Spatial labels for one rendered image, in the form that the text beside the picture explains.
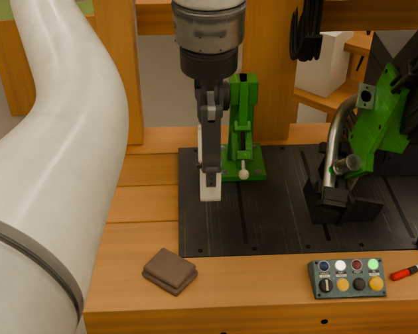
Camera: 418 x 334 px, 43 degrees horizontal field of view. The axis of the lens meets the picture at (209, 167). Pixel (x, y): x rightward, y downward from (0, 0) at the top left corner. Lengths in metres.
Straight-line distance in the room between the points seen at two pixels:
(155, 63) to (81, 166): 3.65
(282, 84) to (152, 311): 0.72
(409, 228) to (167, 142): 0.72
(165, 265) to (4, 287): 0.95
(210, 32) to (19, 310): 0.47
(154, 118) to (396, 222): 2.18
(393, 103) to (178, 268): 0.57
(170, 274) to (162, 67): 2.84
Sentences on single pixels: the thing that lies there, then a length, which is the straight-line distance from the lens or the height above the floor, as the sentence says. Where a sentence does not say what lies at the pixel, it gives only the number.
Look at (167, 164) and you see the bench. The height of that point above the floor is 0.88.
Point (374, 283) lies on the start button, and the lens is 1.18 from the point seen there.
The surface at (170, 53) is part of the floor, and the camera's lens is 4.07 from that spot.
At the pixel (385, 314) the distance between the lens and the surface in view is 1.24.
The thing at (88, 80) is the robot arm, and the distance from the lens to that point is 0.35.
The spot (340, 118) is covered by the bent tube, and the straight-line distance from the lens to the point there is 1.32.
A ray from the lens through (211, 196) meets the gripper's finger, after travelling 0.77.
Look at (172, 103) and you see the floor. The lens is 3.45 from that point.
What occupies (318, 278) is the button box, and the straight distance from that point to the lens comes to 1.16.
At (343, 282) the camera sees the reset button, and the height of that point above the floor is 0.94.
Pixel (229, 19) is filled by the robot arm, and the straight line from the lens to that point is 0.64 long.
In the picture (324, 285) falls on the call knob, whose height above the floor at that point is 0.94.
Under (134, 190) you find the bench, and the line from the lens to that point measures 1.43.
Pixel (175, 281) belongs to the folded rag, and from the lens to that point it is 1.14.
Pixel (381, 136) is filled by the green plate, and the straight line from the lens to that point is 1.19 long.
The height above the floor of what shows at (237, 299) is 0.90.
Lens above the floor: 1.81
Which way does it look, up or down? 39 degrees down
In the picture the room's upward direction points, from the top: straight up
